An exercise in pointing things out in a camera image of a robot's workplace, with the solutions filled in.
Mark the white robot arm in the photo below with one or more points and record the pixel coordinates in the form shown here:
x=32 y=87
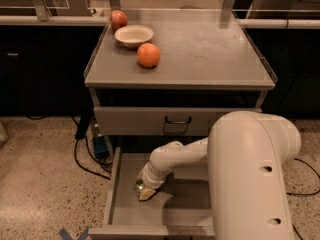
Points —
x=244 y=153

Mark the open grey middle drawer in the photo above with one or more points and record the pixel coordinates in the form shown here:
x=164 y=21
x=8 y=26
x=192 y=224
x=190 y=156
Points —
x=180 y=210

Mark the grey top drawer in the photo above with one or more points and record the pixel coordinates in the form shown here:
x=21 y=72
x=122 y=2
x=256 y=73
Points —
x=150 y=121

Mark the grey drawer cabinet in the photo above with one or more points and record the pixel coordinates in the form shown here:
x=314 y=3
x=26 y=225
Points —
x=206 y=61

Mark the blue box on floor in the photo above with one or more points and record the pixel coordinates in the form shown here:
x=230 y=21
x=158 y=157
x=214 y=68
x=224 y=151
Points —
x=100 y=147

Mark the blue tape mark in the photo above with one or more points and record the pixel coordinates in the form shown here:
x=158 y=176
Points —
x=64 y=234

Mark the orange fruit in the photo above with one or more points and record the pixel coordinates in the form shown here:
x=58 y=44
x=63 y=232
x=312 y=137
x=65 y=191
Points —
x=148 y=55

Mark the white bowl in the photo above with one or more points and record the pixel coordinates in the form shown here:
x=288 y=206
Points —
x=132 y=36

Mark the red apple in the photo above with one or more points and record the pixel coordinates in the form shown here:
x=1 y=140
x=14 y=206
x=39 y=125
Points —
x=118 y=19

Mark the black drawer handle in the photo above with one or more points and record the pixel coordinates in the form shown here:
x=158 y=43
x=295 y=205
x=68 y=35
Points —
x=178 y=122

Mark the white horizontal rail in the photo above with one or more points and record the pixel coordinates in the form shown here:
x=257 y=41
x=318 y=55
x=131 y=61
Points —
x=102 y=21

